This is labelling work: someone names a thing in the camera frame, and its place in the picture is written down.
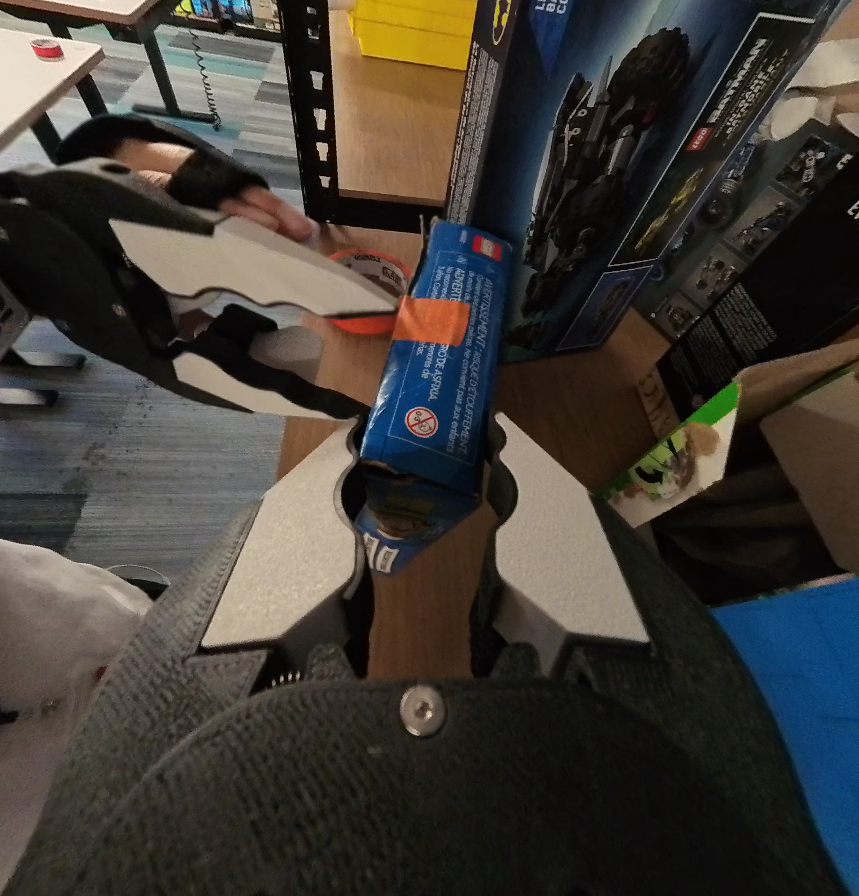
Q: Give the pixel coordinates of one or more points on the small red tape roll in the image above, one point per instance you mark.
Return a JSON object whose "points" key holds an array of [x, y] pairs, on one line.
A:
{"points": [[46, 49]]}

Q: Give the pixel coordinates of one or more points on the black metal rack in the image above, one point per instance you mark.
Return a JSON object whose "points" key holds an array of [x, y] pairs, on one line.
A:
{"points": [[306, 112]]}

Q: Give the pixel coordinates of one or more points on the black racing car toy box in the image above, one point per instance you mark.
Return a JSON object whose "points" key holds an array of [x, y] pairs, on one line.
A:
{"points": [[765, 196]]}

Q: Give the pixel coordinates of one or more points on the orange tape strip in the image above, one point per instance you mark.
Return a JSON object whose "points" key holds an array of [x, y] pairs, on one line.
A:
{"points": [[429, 325]]}

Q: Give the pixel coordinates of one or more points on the black toy box yellow emblem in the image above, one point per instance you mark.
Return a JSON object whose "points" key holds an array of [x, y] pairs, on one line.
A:
{"points": [[625, 168]]}

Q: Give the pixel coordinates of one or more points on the person's left hand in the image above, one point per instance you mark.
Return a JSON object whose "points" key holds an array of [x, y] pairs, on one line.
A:
{"points": [[275, 213]]}

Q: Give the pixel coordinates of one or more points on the large blue toy box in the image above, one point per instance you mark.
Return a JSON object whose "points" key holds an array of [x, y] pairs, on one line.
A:
{"points": [[821, 728]]}

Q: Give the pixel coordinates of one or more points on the red yellow storage bins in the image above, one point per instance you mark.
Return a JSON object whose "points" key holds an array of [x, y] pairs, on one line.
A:
{"points": [[415, 28]]}

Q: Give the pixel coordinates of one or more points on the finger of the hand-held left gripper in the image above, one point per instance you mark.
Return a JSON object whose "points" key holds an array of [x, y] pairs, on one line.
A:
{"points": [[261, 266], [268, 385]]}

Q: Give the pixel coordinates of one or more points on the dark blue toy box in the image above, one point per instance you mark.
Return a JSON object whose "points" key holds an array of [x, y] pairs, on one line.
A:
{"points": [[807, 308]]}

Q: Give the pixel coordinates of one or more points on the dark wooden shelf board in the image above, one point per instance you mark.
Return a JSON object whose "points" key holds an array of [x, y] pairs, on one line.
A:
{"points": [[569, 406]]}

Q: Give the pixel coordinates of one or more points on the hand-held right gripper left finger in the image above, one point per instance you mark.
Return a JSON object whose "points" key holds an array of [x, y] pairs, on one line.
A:
{"points": [[282, 574]]}

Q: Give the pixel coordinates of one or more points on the orange tape roll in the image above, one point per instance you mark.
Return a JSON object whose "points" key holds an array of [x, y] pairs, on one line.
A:
{"points": [[366, 325]]}

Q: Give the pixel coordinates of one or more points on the green white toy box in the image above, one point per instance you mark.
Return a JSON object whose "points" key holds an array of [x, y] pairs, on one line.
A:
{"points": [[681, 462]]}

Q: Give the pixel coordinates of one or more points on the small blue toy box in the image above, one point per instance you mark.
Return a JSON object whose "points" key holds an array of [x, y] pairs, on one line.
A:
{"points": [[443, 406]]}

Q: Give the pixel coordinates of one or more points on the brown wooden shelf board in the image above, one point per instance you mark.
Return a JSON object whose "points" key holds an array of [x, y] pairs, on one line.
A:
{"points": [[401, 126]]}

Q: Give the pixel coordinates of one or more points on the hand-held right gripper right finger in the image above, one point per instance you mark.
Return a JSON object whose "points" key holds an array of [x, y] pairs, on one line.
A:
{"points": [[569, 567]]}

